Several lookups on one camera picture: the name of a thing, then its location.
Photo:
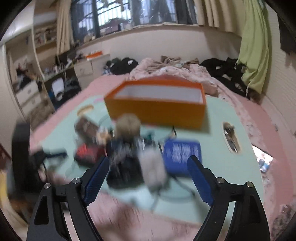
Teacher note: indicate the small doll figure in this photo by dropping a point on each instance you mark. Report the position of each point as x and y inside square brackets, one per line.
[103, 137]

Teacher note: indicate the green hanging cloth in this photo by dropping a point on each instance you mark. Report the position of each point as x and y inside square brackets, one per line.
[255, 45]

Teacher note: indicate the grey fluffy pompom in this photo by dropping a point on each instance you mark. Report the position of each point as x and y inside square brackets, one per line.
[153, 169]

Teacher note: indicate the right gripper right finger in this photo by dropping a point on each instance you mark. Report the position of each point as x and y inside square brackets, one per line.
[248, 220]

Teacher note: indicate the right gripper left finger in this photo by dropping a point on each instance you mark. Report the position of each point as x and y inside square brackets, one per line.
[48, 219]

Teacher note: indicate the blue tin box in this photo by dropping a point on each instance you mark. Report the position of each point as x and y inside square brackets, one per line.
[176, 153]

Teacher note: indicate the orange cardboard box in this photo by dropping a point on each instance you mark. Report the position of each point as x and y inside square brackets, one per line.
[161, 101]

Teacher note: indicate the white drawer cabinet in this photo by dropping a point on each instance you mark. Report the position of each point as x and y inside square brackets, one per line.
[88, 70]

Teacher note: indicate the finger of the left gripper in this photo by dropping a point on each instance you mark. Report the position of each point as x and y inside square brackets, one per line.
[55, 155]

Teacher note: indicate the black doll jacket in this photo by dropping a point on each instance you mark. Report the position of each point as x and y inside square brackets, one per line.
[125, 170]

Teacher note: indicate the brown printed box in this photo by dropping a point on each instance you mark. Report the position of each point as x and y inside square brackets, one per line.
[86, 130]

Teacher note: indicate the black clothes pile right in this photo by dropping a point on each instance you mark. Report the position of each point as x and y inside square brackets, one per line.
[229, 74]

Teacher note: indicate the pink blanket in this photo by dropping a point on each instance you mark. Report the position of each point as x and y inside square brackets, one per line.
[149, 67]

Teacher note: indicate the black clothes pile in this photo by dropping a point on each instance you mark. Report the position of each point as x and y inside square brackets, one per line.
[118, 66]
[229, 74]

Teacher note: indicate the beige fur hat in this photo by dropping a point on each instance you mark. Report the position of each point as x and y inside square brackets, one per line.
[127, 126]

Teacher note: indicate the teal toy car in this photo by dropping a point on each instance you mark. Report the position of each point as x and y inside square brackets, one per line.
[149, 141]

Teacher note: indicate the black clothes pile left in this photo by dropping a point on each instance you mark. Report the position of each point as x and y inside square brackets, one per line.
[118, 66]

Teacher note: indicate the red black pouch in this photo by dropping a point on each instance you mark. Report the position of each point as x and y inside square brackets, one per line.
[88, 155]

